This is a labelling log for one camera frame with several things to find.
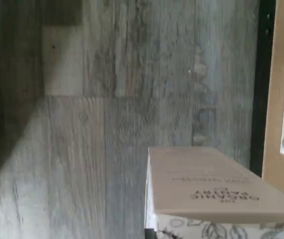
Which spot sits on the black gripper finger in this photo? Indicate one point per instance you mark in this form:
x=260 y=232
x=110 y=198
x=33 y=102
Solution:
x=150 y=234

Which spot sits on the white box green strip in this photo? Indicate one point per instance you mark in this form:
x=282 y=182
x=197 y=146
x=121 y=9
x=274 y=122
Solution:
x=206 y=186

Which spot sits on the black metal shelf rack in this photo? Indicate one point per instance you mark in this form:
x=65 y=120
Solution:
x=263 y=99

